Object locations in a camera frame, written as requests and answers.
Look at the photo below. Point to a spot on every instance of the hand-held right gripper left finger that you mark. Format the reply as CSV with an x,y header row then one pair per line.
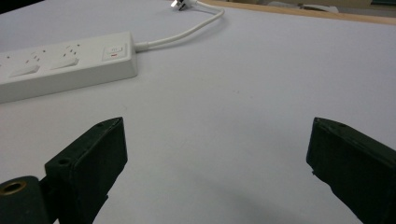
x,y
90,161

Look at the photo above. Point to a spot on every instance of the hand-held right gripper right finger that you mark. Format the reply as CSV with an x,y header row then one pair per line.
x,y
355,161

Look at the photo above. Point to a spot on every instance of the white power strip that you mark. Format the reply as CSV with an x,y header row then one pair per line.
x,y
67,63

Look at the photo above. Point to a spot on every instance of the white power plug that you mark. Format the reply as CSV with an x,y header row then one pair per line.
x,y
182,3

